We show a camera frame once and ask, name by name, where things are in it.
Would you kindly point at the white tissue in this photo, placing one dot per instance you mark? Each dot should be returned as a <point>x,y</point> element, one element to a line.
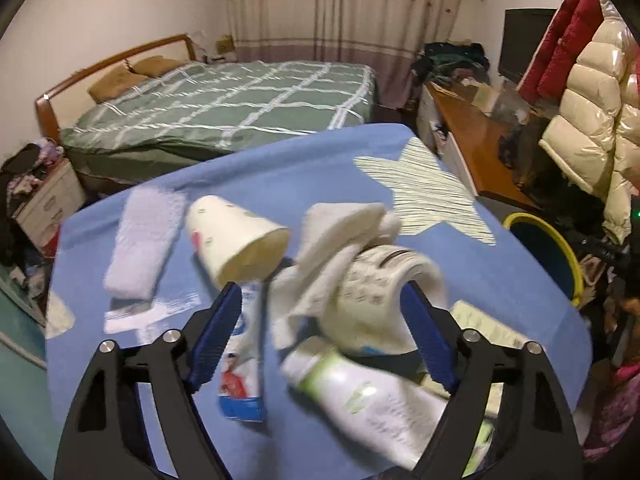
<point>330,245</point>

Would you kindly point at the pink patterned clothing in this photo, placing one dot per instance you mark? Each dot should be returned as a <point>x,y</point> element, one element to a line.
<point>615,410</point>

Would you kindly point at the long wooden desk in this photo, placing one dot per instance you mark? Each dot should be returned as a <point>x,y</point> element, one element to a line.
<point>475,145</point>

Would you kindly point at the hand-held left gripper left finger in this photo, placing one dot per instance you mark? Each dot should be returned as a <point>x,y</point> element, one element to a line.
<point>220,332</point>

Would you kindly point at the white bottle with green label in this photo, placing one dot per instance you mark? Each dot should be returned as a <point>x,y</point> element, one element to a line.
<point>360,395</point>

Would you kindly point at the cream puffer jacket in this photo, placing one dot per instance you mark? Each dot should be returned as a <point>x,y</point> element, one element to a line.
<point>590,110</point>

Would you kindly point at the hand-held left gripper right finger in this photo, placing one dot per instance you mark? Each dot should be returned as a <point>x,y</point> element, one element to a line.
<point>430,341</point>

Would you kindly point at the red jacket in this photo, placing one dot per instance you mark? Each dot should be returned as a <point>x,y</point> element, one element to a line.
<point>565,45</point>

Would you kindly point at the brown pillow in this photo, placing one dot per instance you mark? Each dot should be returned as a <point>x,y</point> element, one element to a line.
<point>157,66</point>
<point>116,82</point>

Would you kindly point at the white nightstand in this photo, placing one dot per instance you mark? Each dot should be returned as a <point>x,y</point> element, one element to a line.
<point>52,205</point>

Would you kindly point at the blue tablecloth with star print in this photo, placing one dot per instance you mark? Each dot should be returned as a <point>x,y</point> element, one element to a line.
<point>310,175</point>

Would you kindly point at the blue and white packet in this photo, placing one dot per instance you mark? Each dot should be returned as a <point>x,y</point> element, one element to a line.
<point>241,385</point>

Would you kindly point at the wooden headboard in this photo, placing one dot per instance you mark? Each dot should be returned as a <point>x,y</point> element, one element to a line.
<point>47,105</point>

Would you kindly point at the grey printed paper cup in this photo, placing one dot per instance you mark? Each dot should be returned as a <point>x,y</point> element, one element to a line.
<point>372,300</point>

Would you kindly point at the folded pale fluffy towel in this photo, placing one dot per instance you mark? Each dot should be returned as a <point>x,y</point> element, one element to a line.
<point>145,240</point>

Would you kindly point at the dotted white paper cup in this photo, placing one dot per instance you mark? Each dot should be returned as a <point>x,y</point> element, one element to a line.
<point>225,240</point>

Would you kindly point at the dark clothes pile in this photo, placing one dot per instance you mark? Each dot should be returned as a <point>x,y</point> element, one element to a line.
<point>450,60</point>

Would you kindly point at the beige curtain with purple hem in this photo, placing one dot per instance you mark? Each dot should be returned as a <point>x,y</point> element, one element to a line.
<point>345,10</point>

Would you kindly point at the bed with green plaid duvet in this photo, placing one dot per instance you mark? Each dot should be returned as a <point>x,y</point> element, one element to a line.
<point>225,105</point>

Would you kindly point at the pale paper packet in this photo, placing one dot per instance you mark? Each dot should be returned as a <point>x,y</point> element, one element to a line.
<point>485,321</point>

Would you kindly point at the small cardboard box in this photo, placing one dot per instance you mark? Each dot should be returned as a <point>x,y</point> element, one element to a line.
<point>225,45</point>

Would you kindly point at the yellow rimmed waste bin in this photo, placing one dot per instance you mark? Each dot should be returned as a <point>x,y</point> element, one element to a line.
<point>545,255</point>

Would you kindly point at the clear plastic wrapper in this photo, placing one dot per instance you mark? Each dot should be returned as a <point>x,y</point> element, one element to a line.
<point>150,312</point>

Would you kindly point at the black television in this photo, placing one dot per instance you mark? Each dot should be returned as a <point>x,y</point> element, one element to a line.
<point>525,42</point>

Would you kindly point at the clothes pile on nightstand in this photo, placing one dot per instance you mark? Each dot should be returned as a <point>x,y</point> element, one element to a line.
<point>22,175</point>

